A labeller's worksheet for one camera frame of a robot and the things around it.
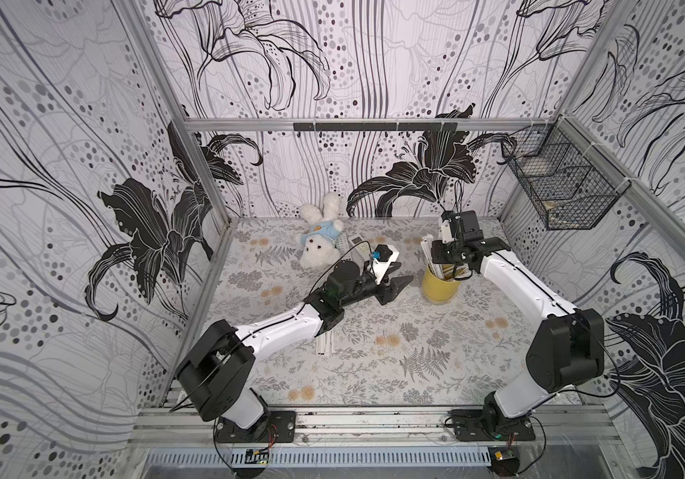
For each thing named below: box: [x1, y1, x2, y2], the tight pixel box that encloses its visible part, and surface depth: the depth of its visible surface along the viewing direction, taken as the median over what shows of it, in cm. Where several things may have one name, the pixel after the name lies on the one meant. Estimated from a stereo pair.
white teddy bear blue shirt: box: [299, 192, 345, 270], surface depth 103 cm
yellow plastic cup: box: [422, 265, 461, 305], surface depth 95 cm
